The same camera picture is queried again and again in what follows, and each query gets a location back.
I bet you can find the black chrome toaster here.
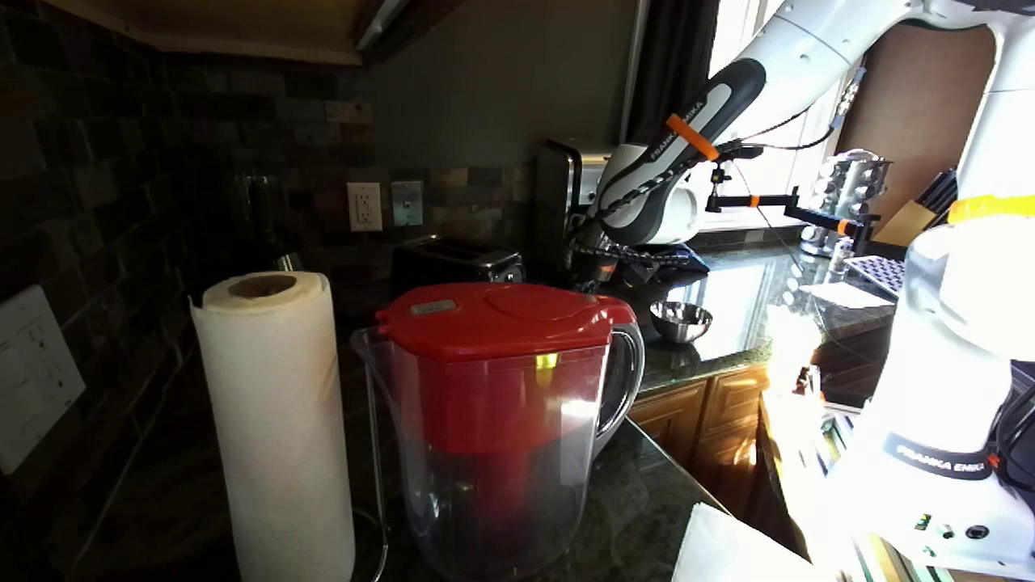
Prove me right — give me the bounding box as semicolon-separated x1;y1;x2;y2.
386;236;529;321

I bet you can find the white paper sheet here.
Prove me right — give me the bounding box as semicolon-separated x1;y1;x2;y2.
670;497;828;582

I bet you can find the wooden cabinet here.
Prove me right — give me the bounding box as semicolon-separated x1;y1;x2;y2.
628;358;786;526
43;0;465;68

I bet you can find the white paper towel roll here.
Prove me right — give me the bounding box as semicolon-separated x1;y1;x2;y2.
186;269;359;582

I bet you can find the wooden knife block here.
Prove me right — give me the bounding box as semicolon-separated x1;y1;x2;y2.
869;164;964;255

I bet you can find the black robot base connector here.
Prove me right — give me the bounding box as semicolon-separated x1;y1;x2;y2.
983;358;1035;512

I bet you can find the dark curtain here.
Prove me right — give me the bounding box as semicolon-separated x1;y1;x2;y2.
621;0;723;150

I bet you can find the wooden upper cabinet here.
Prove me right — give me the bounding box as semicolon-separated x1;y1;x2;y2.
43;0;465;68

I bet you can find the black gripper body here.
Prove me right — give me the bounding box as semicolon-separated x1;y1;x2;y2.
601;236;710;301

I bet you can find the white wall outlet plate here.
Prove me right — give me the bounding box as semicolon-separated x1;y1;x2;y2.
344;179;387;236

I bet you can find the wooden lower cabinet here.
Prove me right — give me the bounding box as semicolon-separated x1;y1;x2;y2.
628;358;786;526

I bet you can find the black coffee maker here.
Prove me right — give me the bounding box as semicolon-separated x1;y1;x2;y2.
529;138;608;291

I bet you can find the yellow tape band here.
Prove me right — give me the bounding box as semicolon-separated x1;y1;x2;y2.
946;190;1035;228

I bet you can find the red lid water pitcher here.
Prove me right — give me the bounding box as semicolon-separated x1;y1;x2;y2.
348;281;650;582

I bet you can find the orange strap on arm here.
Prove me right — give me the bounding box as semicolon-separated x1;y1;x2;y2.
664;111;721;164

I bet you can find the small wall outlet plate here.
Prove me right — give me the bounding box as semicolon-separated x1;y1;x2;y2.
387;179;429;232

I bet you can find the white wall switch plate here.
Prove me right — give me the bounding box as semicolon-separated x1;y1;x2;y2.
0;286;90;478

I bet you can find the striped blue cloth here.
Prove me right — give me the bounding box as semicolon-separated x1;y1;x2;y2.
842;251;912;305

